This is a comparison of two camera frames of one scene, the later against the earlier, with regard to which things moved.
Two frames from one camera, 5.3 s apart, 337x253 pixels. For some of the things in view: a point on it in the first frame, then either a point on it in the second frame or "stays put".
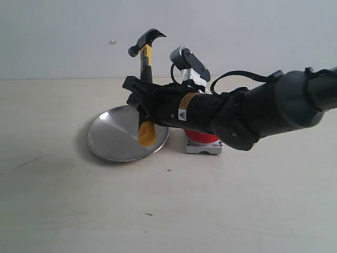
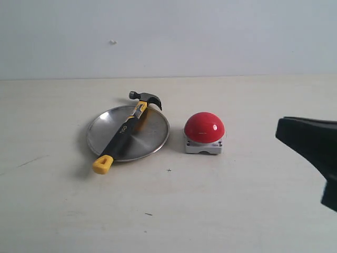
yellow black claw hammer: [147, 137] to [102, 165]
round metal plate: [114, 135] stays put
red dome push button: [197, 142] stays put
